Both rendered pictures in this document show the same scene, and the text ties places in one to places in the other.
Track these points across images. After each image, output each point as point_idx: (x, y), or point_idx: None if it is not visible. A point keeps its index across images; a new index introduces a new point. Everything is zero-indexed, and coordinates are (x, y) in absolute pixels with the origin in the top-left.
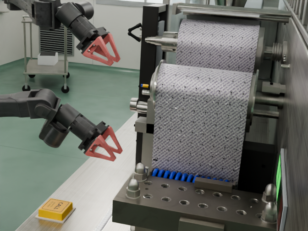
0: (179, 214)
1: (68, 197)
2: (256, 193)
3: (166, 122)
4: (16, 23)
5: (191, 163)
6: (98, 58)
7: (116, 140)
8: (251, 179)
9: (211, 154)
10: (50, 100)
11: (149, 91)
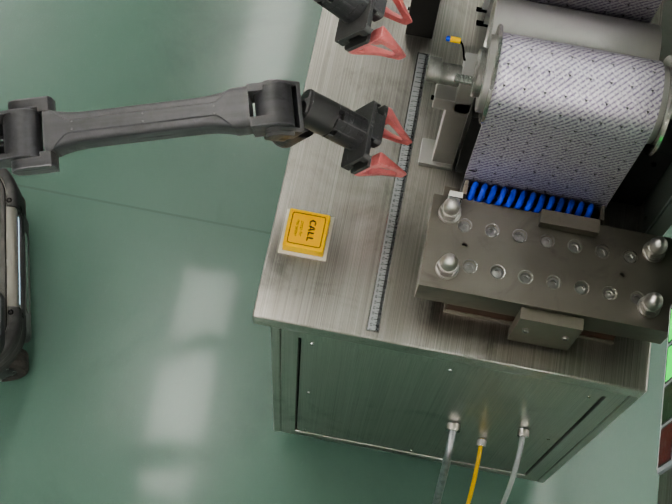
0: (520, 305)
1: (313, 185)
2: (636, 232)
3: (499, 141)
4: None
5: (534, 180)
6: (378, 53)
7: (401, 131)
8: (629, 173)
9: (570, 177)
10: (289, 114)
11: (471, 94)
